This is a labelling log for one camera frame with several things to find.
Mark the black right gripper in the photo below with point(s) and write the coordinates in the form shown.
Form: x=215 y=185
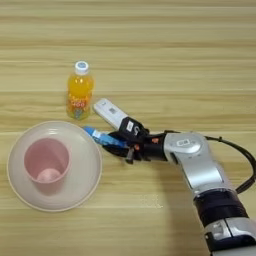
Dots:
x=151 y=148

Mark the blue tube with white print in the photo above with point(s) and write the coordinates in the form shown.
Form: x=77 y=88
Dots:
x=103 y=137

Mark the white rectangular remote device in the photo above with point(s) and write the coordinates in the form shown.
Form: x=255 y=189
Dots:
x=108 y=111

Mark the orange juice bottle white cap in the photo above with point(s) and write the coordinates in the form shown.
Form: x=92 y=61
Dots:
x=80 y=93

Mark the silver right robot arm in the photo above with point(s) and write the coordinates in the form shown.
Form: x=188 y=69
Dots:
x=203 y=166

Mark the black box with white label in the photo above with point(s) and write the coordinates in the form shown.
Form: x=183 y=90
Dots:
x=131 y=126

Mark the beige round plate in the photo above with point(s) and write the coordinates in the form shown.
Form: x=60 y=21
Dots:
x=83 y=173

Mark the pink plastic cup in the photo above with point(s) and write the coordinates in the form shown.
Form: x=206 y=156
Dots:
x=46 y=156

